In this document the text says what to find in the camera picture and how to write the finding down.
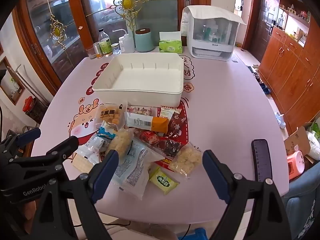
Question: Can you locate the black smartphone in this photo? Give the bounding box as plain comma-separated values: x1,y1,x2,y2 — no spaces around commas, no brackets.
251,139,272,181

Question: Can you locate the red snack bag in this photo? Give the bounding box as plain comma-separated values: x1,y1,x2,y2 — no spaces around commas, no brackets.
136,130,160,145

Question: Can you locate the glass bottle green label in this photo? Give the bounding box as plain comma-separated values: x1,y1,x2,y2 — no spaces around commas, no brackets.
98,28,112,57

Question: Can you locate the white plastic storage bin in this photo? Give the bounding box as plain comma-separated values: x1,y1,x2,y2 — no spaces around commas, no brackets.
92,53,184,107

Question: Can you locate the pink plastic stool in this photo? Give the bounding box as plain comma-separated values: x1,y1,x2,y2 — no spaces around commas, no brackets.
287,151,305,180

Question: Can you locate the dark red foil snack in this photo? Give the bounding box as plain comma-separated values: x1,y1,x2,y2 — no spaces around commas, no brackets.
165,110,187,138

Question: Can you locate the white grey snack packet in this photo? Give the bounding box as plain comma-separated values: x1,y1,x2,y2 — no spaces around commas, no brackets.
76,133,111,165

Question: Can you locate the yellow crackers clear bag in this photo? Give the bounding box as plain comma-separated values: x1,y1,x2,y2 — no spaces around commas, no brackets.
95,101,127,131

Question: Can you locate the white medicine storage box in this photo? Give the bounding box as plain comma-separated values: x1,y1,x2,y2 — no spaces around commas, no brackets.
180,5,244,61

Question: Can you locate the cream Lipo biscuit packet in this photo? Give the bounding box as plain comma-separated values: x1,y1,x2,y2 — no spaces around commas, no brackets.
159,107,181,120

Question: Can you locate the cardboard box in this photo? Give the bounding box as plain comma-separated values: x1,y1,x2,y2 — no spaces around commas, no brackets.
284,121,319,163

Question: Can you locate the blue white candy packet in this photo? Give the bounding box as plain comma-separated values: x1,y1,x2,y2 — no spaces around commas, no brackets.
98,121,116,140

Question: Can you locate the rice puff snack bag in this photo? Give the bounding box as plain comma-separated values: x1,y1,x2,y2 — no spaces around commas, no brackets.
107,128,134,159

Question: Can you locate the brown paper snack bag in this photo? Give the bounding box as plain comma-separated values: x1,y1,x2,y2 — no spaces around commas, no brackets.
72,154,93,173

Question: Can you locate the white plastic bottle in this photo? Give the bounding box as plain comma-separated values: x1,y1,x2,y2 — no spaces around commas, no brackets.
112,29,135,53

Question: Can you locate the orange white snack bar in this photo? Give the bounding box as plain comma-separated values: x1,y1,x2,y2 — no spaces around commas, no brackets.
125,112,169,134

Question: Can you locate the green snack packet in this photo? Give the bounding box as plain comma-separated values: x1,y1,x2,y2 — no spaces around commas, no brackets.
149,168,180,195

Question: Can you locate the blue chair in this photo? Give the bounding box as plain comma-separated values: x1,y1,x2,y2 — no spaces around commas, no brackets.
282,163,319,239

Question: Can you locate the teal canister brown lid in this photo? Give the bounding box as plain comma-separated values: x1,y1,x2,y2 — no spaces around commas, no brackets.
135,28,155,53

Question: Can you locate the green tissue box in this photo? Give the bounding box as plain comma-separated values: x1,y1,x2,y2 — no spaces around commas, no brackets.
159,31,183,54

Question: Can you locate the large white blue snack bag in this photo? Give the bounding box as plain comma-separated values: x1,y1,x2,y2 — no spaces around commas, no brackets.
112,139,164,200

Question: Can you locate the wooden cabinet wall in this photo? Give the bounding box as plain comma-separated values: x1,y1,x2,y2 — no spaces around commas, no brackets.
259,0,319,134

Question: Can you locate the small glass jar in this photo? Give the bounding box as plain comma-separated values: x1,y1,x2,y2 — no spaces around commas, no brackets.
111,43,121,55

